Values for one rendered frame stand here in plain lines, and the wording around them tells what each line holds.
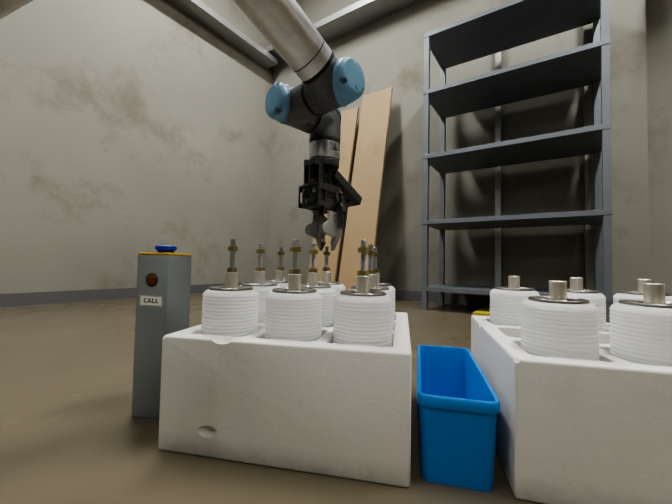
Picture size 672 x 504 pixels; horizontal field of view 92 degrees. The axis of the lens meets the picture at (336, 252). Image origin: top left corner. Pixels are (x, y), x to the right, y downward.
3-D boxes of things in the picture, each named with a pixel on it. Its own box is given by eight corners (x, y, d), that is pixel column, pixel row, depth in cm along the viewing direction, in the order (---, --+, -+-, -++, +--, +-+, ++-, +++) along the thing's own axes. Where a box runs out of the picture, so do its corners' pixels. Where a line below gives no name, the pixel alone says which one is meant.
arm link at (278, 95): (294, 66, 63) (333, 89, 71) (261, 87, 71) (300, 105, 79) (293, 106, 63) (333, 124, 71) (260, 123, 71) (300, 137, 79)
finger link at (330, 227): (318, 249, 75) (314, 210, 76) (335, 250, 79) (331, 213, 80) (328, 247, 73) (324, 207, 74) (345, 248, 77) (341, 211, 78)
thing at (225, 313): (200, 384, 61) (203, 287, 61) (253, 379, 64) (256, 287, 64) (197, 406, 51) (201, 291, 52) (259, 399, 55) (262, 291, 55)
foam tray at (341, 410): (410, 489, 44) (411, 353, 44) (156, 450, 51) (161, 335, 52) (406, 384, 82) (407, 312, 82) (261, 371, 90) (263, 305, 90)
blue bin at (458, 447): (503, 498, 42) (503, 404, 43) (415, 483, 45) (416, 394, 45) (468, 403, 71) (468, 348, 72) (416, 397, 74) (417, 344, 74)
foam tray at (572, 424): (952, 579, 32) (943, 394, 33) (514, 499, 42) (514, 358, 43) (665, 410, 70) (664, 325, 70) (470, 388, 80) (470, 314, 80)
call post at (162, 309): (162, 421, 61) (168, 254, 62) (130, 416, 62) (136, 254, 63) (186, 405, 68) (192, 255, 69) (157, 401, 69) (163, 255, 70)
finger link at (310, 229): (298, 248, 79) (303, 210, 78) (316, 249, 83) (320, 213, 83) (307, 250, 77) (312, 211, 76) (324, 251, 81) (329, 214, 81)
